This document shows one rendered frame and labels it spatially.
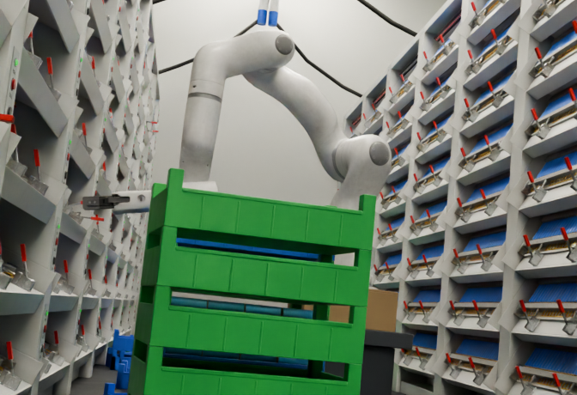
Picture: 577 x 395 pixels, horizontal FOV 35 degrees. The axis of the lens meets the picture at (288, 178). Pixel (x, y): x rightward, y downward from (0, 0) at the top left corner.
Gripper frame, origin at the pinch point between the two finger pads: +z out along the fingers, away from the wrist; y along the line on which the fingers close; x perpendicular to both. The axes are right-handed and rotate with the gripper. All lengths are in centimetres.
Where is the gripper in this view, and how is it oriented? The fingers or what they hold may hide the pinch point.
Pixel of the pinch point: (91, 203)
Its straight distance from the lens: 234.4
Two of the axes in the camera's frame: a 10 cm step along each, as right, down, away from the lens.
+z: -9.9, 0.4, -1.2
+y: -1.2, 1.3, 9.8
